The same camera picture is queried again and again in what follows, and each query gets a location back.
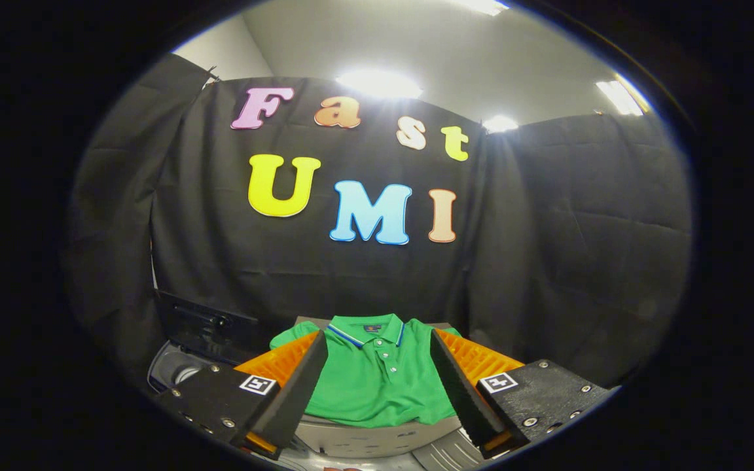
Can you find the ceiling light panel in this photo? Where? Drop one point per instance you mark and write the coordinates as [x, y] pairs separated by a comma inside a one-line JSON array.
[[500, 124], [619, 98], [485, 5], [380, 84]]

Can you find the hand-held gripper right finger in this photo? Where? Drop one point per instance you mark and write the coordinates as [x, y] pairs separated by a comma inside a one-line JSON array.
[[462, 392]]

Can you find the green polo shirt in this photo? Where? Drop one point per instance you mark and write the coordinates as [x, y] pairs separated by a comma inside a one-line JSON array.
[[377, 386]]

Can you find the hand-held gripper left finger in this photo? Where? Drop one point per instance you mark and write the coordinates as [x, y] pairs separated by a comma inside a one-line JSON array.
[[295, 399]]

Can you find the grey cabinet with black frame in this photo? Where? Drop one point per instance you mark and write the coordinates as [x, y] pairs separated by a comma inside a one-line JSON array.
[[364, 441]]

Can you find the dark transparent washing machine lid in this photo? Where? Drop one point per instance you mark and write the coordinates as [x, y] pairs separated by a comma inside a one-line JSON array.
[[207, 327]]

